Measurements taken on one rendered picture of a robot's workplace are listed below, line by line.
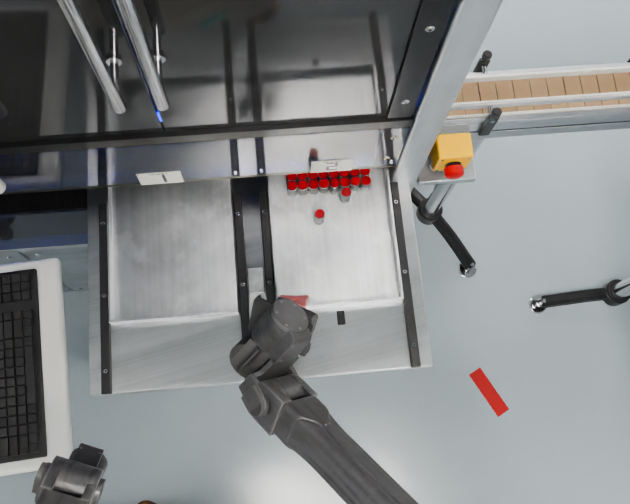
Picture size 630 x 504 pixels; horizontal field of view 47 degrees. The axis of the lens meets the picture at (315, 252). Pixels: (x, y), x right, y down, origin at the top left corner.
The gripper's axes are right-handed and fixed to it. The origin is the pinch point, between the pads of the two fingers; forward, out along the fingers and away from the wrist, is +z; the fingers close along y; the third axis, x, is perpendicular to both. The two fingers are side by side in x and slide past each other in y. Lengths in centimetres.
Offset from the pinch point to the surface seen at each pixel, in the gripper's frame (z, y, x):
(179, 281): 18.0, 33.2, 20.9
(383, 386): 93, -4, 83
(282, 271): 28.6, 15.2, 15.3
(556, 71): 73, -20, -31
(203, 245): 24.6, 32.4, 14.6
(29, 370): -2, 54, 43
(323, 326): 25.6, 2.6, 21.8
